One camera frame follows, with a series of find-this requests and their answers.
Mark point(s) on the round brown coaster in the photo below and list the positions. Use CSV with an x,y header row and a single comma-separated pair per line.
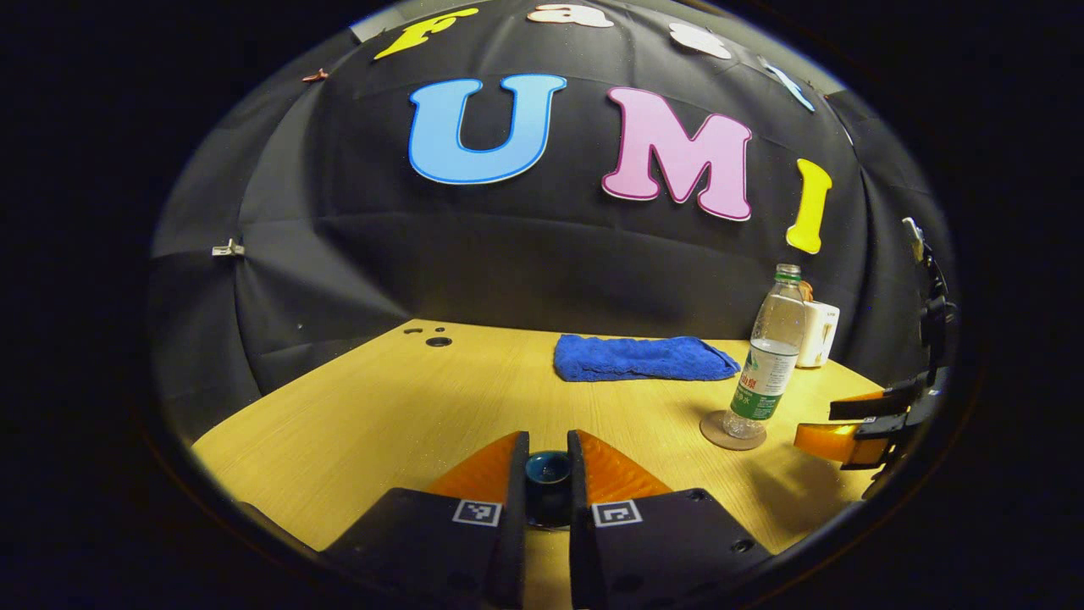
x,y
711,434

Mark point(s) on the black table grommet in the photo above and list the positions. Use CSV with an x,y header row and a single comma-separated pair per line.
x,y
439,341

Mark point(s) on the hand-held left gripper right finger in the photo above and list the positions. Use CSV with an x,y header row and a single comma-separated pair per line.
x,y
578,525

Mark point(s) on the blue towel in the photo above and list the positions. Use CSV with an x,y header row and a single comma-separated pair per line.
x,y
635,357

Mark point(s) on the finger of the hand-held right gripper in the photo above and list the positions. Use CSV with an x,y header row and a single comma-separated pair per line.
x,y
826,442
872,407

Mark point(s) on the brown toast slice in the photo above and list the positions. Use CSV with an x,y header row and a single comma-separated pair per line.
x,y
806,292

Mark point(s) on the red cloth clip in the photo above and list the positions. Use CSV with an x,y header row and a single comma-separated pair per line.
x,y
315,75

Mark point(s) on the metal cloth clip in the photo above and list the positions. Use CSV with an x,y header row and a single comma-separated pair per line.
x,y
229,249

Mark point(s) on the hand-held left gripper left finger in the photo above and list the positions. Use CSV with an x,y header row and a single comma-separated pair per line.
x,y
517,508

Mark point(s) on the black backdrop cloth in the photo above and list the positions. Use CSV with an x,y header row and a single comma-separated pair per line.
x,y
508,263

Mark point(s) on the clear plastic water bottle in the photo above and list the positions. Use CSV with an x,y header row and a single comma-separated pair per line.
x,y
766,373

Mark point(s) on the white toaster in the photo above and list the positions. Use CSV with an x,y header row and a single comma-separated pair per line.
x,y
821,335

